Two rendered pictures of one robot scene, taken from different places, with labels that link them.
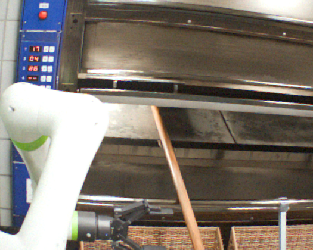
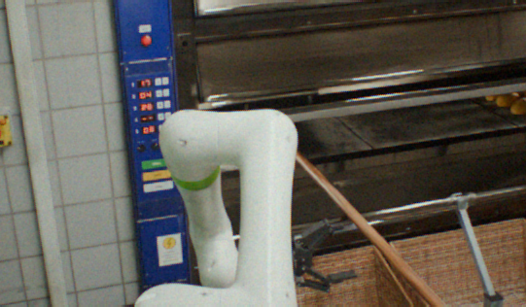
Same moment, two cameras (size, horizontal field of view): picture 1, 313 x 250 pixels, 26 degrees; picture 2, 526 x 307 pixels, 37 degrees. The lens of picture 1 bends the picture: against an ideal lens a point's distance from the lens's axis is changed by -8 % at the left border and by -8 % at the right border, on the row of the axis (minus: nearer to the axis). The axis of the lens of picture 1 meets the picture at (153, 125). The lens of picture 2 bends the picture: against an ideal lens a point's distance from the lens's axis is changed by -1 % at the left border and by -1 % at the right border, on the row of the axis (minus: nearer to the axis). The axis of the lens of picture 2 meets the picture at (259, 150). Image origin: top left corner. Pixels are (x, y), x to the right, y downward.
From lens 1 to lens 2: 0.36 m
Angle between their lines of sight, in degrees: 6
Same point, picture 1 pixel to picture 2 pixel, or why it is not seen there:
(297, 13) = not seen: outside the picture
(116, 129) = not seen: hidden behind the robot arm
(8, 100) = (175, 133)
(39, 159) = (210, 198)
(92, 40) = (208, 63)
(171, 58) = (296, 69)
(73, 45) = (187, 73)
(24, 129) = (201, 162)
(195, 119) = (319, 134)
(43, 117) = (225, 143)
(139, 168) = not seen: hidden behind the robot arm
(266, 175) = (415, 177)
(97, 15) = (208, 33)
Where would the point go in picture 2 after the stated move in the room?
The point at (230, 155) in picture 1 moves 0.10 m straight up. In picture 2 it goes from (372, 162) to (372, 134)
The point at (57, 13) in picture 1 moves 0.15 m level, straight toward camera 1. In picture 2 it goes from (163, 37) to (173, 50)
